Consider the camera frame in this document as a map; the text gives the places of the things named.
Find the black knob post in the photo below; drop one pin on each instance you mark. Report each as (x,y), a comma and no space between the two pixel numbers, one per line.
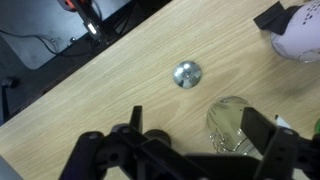
(8,82)

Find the small white paper tag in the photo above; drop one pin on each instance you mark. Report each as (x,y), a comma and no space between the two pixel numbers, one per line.
(282,122)

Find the metal funnel bottle lid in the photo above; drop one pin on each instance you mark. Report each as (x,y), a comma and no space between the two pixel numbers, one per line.
(187,74)

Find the golden clamp jar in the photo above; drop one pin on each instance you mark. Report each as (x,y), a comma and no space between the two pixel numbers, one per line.
(225,120)

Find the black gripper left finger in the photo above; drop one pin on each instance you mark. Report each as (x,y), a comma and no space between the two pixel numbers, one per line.
(110,156)

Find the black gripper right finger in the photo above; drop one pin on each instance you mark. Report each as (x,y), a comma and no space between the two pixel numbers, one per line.
(283,153)

